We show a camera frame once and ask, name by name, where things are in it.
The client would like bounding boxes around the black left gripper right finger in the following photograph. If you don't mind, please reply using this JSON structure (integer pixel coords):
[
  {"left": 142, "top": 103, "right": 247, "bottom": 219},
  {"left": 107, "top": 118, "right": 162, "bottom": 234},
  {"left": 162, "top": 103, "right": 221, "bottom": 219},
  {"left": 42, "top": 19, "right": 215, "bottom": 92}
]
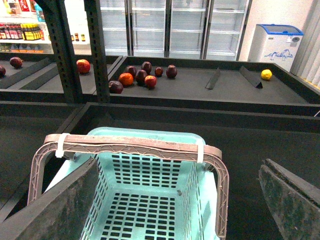
[{"left": 258, "top": 158, "right": 320, "bottom": 240}]

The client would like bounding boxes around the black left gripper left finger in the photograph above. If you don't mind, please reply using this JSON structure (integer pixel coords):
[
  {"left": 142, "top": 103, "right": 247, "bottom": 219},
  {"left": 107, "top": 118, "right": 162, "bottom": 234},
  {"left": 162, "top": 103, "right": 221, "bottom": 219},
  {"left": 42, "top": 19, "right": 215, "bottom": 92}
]
[{"left": 0, "top": 158, "right": 99, "bottom": 240}]

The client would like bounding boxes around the light teal plastic shopping basket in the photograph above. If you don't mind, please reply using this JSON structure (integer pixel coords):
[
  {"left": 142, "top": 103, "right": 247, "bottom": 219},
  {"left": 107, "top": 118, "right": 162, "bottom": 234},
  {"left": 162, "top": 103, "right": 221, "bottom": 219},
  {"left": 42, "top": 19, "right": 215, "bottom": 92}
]
[{"left": 44, "top": 126, "right": 221, "bottom": 240}]

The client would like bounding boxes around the brown plastic basket handle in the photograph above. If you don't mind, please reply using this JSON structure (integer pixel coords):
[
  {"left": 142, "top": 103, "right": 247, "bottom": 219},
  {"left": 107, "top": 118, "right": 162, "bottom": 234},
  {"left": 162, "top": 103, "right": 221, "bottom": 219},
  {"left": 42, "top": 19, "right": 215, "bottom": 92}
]
[{"left": 27, "top": 134, "right": 230, "bottom": 239}]

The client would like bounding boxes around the dark apple at left edge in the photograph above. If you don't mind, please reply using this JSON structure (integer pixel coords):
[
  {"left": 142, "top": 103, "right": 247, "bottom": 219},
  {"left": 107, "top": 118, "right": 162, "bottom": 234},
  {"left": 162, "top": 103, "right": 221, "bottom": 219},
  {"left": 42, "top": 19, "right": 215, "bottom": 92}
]
[{"left": 0, "top": 65, "right": 6, "bottom": 78}]

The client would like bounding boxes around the dark red apple far left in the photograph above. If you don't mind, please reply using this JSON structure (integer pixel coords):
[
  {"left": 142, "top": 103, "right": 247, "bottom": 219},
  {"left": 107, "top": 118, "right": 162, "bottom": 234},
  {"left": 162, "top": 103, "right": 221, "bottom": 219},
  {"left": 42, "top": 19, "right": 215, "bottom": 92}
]
[{"left": 9, "top": 56, "right": 24, "bottom": 69}]

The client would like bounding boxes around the red apple in pile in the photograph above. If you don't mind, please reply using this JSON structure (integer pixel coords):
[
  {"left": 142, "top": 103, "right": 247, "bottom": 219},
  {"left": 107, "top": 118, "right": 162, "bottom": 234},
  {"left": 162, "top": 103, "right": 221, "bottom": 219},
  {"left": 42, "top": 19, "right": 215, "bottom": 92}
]
[{"left": 144, "top": 75, "right": 157, "bottom": 89}]

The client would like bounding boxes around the white zip tie left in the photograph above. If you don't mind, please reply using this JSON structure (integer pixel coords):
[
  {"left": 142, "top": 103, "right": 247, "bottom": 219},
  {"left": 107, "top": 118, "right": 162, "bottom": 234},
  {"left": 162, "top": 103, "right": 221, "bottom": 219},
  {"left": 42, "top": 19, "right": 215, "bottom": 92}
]
[{"left": 55, "top": 133, "right": 70, "bottom": 158}]

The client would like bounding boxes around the white zip tie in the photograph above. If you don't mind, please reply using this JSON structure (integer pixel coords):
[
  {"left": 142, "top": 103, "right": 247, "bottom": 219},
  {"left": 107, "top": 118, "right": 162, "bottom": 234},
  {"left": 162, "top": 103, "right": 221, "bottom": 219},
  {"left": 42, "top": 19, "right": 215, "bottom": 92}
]
[
  {"left": 195, "top": 139, "right": 205, "bottom": 164},
  {"left": 55, "top": 133, "right": 70, "bottom": 158}
]

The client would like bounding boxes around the white zip tie right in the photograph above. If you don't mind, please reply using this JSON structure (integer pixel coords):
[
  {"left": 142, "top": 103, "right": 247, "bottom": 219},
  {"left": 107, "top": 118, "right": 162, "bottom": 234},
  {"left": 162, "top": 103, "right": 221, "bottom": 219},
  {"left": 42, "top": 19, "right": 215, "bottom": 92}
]
[{"left": 195, "top": 139, "right": 205, "bottom": 164}]

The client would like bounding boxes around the black tray divider right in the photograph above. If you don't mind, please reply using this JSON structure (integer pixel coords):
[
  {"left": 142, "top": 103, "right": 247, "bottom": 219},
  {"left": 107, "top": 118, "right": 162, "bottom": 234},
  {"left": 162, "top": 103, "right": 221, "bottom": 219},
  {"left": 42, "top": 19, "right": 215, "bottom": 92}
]
[{"left": 238, "top": 65, "right": 263, "bottom": 89}]

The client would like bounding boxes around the black tray divider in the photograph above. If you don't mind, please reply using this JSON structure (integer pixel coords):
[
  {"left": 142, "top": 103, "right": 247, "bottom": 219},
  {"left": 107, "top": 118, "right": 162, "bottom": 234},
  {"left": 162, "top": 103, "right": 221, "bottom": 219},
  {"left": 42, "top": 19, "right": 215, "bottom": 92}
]
[
  {"left": 238, "top": 65, "right": 263, "bottom": 89},
  {"left": 205, "top": 67, "right": 221, "bottom": 90}
]

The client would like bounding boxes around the yellow lemon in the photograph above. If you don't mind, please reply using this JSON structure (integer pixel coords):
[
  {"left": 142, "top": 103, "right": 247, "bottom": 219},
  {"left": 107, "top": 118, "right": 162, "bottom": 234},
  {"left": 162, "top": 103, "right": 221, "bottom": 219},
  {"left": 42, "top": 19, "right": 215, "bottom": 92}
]
[{"left": 260, "top": 69, "right": 273, "bottom": 81}]

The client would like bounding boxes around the dark purple fruit front left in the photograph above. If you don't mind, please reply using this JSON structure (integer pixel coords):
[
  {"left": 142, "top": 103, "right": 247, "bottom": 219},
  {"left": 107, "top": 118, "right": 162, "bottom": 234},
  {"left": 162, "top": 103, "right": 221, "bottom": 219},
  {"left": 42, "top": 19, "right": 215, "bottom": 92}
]
[{"left": 108, "top": 80, "right": 124, "bottom": 94}]

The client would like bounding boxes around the black left produce tray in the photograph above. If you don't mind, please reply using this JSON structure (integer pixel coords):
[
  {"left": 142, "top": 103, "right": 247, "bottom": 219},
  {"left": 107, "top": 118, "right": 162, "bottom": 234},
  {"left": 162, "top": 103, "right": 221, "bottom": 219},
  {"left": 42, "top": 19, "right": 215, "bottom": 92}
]
[{"left": 0, "top": 52, "right": 124, "bottom": 103}]

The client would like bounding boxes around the black produce tray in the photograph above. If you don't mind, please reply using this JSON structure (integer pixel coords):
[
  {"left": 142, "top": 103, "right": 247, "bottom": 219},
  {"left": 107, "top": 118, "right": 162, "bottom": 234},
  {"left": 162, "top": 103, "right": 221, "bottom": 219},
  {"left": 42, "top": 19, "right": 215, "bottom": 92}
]
[
  {"left": 109, "top": 56, "right": 320, "bottom": 118},
  {"left": 0, "top": 52, "right": 124, "bottom": 103}
]

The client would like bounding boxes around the orange round fruit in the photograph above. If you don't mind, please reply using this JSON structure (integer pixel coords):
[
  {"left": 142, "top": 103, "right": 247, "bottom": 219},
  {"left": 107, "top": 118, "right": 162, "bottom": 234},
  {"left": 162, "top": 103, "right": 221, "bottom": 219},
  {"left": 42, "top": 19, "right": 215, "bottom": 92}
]
[{"left": 118, "top": 72, "right": 134, "bottom": 87}]

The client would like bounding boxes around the black tray divider left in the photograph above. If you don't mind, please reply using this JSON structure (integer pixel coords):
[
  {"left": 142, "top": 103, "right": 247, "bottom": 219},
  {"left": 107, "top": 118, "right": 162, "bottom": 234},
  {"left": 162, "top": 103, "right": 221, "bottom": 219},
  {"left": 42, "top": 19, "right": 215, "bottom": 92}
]
[{"left": 205, "top": 67, "right": 221, "bottom": 90}]

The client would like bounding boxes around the black upper produce tray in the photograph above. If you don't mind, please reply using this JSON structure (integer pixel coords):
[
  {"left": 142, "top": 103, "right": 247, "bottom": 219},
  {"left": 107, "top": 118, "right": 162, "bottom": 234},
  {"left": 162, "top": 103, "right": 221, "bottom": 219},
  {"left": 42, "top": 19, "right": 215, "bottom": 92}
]
[{"left": 109, "top": 56, "right": 320, "bottom": 118}]

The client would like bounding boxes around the dark red fruit centre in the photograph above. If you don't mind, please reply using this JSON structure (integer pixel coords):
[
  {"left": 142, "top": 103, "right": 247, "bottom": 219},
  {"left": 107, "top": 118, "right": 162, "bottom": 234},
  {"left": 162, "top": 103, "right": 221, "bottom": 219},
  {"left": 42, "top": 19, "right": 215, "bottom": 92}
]
[{"left": 135, "top": 69, "right": 148, "bottom": 86}]

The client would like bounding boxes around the dark red fruit back left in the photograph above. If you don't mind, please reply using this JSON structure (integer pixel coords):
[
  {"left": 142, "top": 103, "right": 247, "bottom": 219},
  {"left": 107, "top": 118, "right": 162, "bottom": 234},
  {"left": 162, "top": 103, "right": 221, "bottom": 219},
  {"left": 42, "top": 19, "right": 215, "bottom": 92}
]
[{"left": 124, "top": 65, "right": 137, "bottom": 78}]

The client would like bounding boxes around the white blue chest freezer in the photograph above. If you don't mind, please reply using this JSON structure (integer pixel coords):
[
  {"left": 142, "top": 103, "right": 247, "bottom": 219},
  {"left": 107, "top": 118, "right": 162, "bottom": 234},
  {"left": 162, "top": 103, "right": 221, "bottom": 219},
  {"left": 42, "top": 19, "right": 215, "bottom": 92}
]
[{"left": 247, "top": 24, "right": 304, "bottom": 72}]

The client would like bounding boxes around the dark red fruit back top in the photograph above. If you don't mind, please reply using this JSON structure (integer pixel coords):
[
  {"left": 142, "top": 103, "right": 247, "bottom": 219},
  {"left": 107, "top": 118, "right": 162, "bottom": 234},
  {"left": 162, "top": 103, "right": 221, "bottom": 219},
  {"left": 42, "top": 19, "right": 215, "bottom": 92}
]
[{"left": 141, "top": 61, "right": 152, "bottom": 75}]

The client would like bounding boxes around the small dark red fruit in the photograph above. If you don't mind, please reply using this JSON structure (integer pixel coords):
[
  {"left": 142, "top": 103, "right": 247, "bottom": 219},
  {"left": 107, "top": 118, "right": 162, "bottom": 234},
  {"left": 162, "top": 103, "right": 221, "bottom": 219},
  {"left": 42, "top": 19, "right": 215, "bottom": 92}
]
[{"left": 154, "top": 66, "right": 164, "bottom": 78}]

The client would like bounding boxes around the dark red fruit right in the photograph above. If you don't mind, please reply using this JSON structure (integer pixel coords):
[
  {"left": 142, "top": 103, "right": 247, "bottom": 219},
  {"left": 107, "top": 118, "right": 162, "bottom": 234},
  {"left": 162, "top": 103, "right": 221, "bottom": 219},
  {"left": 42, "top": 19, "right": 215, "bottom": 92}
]
[{"left": 166, "top": 64, "right": 178, "bottom": 79}]

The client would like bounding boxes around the white store shelf with bottles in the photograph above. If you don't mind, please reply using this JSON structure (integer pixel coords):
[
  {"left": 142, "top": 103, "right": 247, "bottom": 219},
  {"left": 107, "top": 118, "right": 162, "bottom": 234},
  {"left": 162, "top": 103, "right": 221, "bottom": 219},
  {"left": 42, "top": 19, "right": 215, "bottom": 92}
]
[{"left": 0, "top": 0, "right": 91, "bottom": 55}]

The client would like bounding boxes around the glass door refrigerator bank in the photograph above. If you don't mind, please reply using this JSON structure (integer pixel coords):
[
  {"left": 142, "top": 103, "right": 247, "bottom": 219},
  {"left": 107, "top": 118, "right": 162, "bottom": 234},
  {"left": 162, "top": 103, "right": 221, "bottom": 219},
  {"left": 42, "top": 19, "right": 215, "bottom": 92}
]
[{"left": 100, "top": 0, "right": 251, "bottom": 61}]

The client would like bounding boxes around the red apple behind post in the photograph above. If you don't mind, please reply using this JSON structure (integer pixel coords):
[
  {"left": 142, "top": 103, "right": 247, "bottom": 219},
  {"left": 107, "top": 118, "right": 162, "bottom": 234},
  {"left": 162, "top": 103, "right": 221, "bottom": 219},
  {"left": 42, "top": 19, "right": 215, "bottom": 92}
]
[{"left": 76, "top": 59, "right": 91, "bottom": 75}]

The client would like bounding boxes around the black metal shelf post left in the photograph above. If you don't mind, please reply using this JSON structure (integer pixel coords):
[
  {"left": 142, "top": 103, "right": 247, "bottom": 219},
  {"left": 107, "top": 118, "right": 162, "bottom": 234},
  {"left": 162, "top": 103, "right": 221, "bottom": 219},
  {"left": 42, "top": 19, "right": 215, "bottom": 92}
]
[{"left": 36, "top": 0, "right": 83, "bottom": 103}]

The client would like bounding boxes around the black metal shelf post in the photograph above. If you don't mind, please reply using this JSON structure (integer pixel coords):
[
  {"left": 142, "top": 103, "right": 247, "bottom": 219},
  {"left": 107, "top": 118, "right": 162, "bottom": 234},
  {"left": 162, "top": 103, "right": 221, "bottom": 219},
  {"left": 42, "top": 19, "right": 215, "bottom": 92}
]
[
  {"left": 84, "top": 0, "right": 110, "bottom": 103},
  {"left": 36, "top": 0, "right": 83, "bottom": 103}
]

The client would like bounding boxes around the black metal shelf post right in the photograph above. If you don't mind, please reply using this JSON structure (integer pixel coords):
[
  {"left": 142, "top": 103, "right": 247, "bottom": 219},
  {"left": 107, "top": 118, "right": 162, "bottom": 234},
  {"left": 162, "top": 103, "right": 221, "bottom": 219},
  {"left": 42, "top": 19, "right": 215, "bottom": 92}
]
[{"left": 84, "top": 0, "right": 110, "bottom": 103}]

